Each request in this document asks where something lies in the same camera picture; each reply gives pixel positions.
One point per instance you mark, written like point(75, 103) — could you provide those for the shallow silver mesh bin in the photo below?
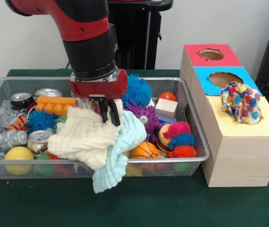
point(186, 99)

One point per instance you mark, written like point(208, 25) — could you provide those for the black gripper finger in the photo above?
point(115, 113)
point(104, 111)

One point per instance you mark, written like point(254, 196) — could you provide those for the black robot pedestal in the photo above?
point(134, 40)

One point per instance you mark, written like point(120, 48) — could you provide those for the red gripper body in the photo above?
point(99, 89)

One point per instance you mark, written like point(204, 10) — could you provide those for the multicolour spiky caterpillar toy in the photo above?
point(182, 139)

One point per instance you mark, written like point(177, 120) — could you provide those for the yellow ball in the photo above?
point(19, 153)

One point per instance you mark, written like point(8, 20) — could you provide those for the purple spiky toy with eyes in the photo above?
point(149, 113)

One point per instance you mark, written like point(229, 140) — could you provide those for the grey plastic robot toy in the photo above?
point(6, 139)

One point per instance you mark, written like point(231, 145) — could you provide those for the orange plastic building brick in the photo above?
point(54, 104)

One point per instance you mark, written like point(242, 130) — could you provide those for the red ball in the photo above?
point(167, 96)

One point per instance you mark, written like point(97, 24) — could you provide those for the blue spiky toy with eyes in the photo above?
point(138, 89)

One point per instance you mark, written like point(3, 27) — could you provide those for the wooden box with three holes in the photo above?
point(241, 160)

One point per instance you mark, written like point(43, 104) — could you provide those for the orange mini basketball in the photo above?
point(145, 151)

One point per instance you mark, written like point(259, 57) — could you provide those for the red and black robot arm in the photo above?
point(87, 54)

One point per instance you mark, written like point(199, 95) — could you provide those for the dark green tablecloth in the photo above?
point(125, 205)

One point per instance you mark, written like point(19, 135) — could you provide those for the mint green cloth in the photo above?
point(129, 132)

